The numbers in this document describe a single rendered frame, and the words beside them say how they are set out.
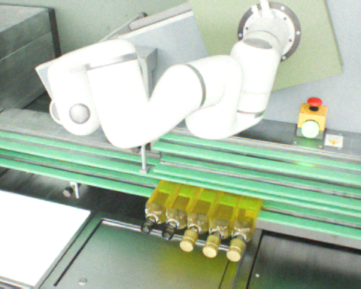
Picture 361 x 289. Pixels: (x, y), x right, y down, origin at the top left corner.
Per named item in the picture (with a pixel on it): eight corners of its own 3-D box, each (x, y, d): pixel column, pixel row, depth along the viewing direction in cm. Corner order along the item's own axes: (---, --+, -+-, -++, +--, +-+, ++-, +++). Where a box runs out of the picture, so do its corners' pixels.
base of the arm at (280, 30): (234, 4, 112) (220, 18, 99) (285, -11, 107) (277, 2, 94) (250, 62, 118) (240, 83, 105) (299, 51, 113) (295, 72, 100)
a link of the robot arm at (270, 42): (288, 31, 96) (280, 53, 83) (273, 88, 103) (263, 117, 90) (244, 21, 98) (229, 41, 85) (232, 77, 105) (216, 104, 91)
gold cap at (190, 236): (185, 238, 116) (179, 250, 113) (184, 227, 114) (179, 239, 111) (198, 241, 115) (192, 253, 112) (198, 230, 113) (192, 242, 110)
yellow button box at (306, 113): (298, 123, 130) (295, 136, 124) (301, 99, 126) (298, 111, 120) (324, 126, 128) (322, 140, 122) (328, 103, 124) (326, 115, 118)
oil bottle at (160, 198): (170, 179, 139) (143, 224, 122) (169, 163, 136) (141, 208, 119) (187, 182, 138) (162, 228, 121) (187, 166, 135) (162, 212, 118)
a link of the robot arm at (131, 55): (150, 113, 93) (132, 39, 90) (155, 127, 72) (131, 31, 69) (71, 132, 92) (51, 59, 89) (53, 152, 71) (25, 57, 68)
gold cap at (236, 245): (228, 239, 112) (223, 251, 108) (241, 236, 110) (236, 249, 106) (234, 250, 113) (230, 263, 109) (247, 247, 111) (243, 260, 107)
